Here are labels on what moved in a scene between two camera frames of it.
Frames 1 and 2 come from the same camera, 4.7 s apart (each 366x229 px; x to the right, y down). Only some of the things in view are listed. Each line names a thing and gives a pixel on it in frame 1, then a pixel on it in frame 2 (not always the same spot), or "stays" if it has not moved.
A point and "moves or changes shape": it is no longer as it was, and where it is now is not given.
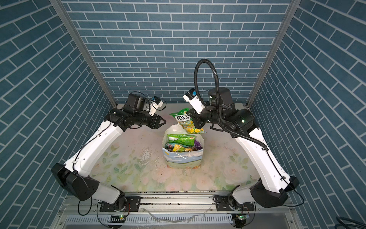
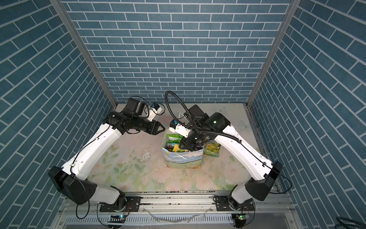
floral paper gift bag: [188, 160] stays
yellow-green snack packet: [177, 148] stays
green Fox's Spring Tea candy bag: [187, 122] moves or changes shape
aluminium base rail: [175, 211] stays
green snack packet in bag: [187, 140] stays
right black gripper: [196, 117] -> [188, 146]
